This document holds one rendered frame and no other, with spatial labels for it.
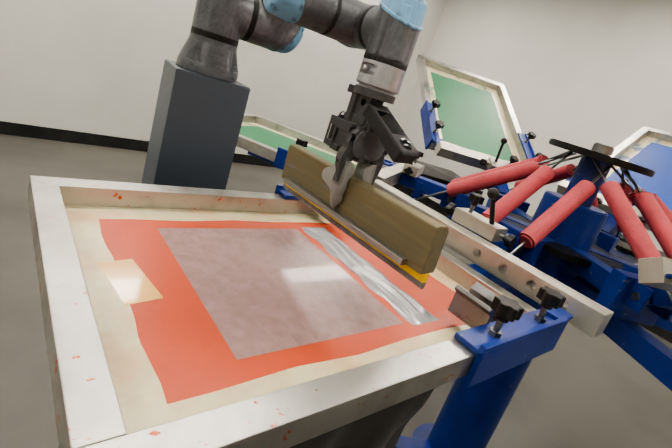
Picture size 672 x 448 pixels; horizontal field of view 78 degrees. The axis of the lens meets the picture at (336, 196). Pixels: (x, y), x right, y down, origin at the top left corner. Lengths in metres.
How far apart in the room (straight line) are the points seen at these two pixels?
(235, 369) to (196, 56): 0.78
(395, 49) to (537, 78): 4.82
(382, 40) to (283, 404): 0.52
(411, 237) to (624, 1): 4.95
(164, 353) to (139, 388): 0.05
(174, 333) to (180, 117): 0.63
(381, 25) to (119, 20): 3.81
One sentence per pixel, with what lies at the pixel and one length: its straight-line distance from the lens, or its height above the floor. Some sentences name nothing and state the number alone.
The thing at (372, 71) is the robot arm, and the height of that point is 1.32.
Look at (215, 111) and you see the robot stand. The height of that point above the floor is 1.12.
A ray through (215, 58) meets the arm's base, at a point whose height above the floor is 1.24.
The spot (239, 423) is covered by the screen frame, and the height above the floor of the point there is 0.99.
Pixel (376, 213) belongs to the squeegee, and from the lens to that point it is 0.66.
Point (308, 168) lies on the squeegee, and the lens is 0.81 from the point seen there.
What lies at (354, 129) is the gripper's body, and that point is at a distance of 0.70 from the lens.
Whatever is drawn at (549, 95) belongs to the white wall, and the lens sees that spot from 5.36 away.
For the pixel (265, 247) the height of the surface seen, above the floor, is 0.96.
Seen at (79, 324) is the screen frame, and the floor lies 0.99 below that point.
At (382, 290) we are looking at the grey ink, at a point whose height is 0.96.
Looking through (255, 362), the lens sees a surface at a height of 0.95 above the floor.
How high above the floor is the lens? 1.29
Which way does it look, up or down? 15 degrees down
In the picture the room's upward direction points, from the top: 18 degrees clockwise
